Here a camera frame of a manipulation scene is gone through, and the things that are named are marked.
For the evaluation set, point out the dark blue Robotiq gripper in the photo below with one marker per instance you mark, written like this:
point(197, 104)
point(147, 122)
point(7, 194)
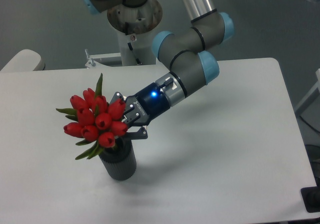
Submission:
point(141, 108)

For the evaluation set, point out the red tulip bouquet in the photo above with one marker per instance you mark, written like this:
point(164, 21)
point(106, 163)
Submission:
point(96, 121)

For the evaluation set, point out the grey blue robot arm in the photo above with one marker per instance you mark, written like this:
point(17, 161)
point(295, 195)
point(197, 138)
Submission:
point(185, 55)

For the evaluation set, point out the dark grey ribbed vase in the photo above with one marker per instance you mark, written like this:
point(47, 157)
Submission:
point(120, 163)

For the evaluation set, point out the beige chair back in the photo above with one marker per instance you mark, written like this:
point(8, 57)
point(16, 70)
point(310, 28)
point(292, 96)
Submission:
point(25, 60)

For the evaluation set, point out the white furniture at right edge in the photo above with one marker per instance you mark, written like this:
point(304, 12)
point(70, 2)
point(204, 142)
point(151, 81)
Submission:
point(307, 100)

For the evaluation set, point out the black device at table edge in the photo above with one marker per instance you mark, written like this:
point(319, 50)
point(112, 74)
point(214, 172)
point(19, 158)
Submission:
point(311, 198)

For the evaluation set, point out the white metal base frame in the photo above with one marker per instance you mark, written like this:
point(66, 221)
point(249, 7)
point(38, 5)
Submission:
point(113, 60)

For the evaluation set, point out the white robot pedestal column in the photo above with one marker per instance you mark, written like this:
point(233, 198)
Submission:
point(135, 49)

